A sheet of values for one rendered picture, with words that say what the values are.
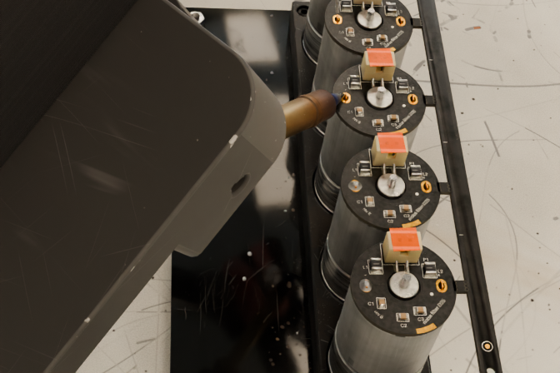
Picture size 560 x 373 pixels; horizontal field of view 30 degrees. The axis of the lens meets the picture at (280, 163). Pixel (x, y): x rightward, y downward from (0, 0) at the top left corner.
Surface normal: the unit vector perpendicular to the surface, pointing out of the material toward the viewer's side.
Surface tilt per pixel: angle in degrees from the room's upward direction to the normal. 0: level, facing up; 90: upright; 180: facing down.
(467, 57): 0
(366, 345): 90
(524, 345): 0
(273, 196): 0
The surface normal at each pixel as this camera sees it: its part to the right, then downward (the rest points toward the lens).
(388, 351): -0.17, 0.79
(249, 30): 0.10, -0.58
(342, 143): -0.70, 0.54
